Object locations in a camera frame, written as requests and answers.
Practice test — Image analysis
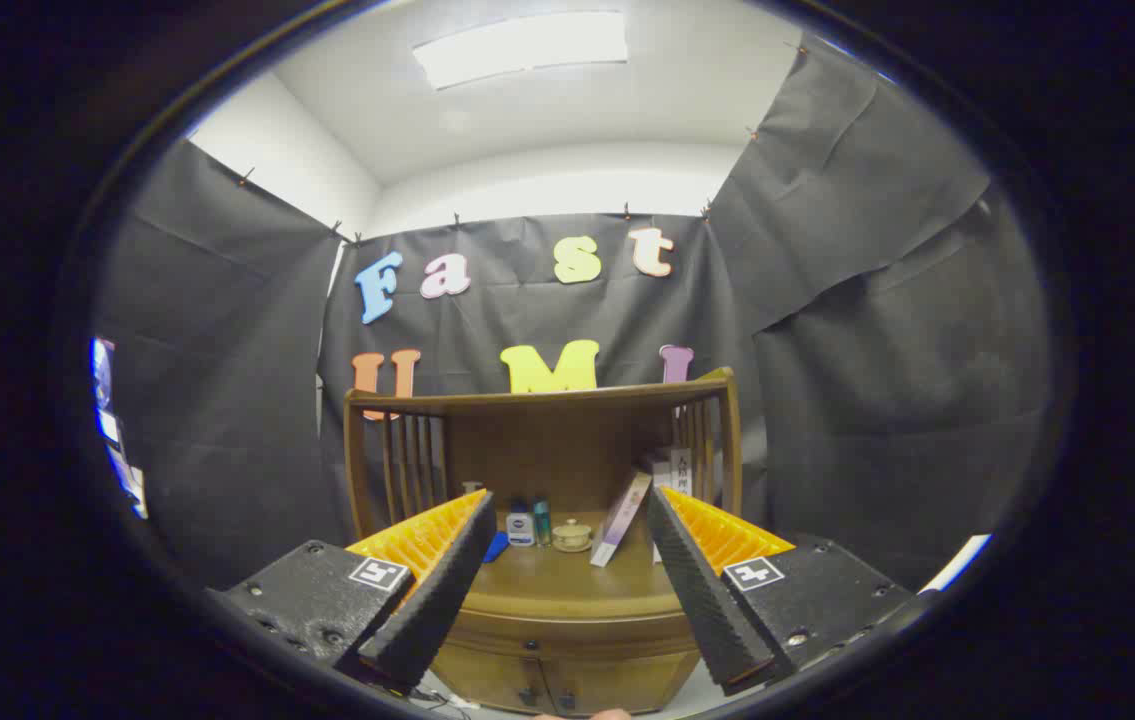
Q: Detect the curved wooden drawer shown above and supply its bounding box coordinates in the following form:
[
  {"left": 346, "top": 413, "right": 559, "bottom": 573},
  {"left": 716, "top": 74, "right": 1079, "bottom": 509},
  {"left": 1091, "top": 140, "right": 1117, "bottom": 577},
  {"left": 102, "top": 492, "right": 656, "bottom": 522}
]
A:
[{"left": 437, "top": 600, "right": 703, "bottom": 666}]

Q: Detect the purple white book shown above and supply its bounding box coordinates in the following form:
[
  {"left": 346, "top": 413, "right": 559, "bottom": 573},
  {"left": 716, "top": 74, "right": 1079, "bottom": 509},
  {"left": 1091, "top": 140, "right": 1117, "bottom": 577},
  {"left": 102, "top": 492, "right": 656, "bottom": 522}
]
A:
[{"left": 590, "top": 470, "right": 654, "bottom": 568}]

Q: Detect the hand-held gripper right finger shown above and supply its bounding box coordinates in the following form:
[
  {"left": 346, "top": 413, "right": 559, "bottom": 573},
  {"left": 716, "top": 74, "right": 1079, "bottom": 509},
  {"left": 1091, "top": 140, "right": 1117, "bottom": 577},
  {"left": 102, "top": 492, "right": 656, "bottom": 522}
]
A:
[{"left": 645, "top": 486, "right": 928, "bottom": 698}]

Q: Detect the wooden cabinet door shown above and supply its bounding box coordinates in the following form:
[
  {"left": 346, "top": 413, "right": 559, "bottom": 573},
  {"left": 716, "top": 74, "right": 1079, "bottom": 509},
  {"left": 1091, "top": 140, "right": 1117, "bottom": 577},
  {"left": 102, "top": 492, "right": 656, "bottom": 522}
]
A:
[
  {"left": 432, "top": 652, "right": 545, "bottom": 713},
  {"left": 540, "top": 652, "right": 700, "bottom": 716}
]

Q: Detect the wooden countertop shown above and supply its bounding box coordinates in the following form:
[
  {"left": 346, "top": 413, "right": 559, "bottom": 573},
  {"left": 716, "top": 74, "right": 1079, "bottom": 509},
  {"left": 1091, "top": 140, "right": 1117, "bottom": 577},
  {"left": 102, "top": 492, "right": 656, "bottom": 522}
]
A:
[{"left": 457, "top": 515, "right": 703, "bottom": 616}]

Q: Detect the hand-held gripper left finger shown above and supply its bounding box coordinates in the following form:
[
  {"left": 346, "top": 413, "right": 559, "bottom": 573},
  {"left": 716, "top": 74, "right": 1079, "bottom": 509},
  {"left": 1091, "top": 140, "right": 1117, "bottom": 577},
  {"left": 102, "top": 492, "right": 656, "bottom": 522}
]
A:
[{"left": 207, "top": 488, "right": 498, "bottom": 693}]

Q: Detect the wooden cabinet with slatted shelf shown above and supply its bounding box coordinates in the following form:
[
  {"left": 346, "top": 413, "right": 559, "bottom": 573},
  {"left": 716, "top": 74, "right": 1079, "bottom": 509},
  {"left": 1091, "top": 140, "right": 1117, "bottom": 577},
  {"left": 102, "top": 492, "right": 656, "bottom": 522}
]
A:
[{"left": 342, "top": 367, "right": 743, "bottom": 716}]

